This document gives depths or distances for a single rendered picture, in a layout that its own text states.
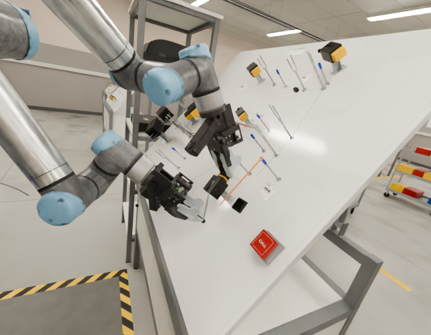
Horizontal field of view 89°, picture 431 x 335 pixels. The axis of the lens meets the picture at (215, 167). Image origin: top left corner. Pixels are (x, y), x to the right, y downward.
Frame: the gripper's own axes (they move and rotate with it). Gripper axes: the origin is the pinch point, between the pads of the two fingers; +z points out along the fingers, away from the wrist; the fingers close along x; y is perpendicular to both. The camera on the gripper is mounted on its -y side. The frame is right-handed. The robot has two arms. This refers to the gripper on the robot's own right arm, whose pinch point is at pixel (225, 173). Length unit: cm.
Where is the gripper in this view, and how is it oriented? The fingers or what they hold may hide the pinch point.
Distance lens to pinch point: 67.6
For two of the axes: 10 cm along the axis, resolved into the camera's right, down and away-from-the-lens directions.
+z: 2.9, 8.5, 4.5
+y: 8.0, -4.7, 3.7
